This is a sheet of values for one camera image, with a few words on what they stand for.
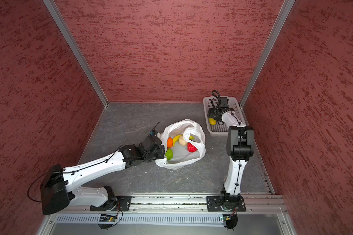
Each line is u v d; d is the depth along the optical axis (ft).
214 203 2.43
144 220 2.54
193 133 2.48
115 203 2.38
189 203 2.48
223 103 2.67
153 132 2.43
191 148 2.94
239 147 1.83
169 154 2.81
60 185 1.31
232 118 2.15
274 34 2.66
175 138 3.19
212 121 3.38
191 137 2.49
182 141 3.03
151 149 1.95
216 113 2.52
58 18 2.44
